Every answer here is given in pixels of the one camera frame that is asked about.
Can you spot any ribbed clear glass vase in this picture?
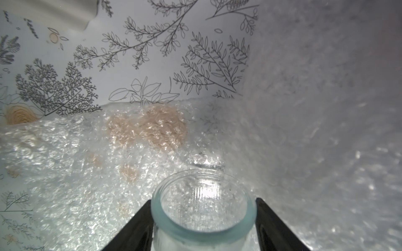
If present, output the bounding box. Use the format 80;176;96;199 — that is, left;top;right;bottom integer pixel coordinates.
151;169;257;251

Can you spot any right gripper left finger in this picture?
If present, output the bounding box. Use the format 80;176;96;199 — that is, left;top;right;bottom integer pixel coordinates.
102;200;154;251

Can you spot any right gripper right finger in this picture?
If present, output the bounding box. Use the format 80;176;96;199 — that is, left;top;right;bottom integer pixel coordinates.
255;198;311;251

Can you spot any white ribbed ceramic vase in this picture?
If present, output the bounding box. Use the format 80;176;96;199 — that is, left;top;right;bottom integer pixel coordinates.
1;0;98;31

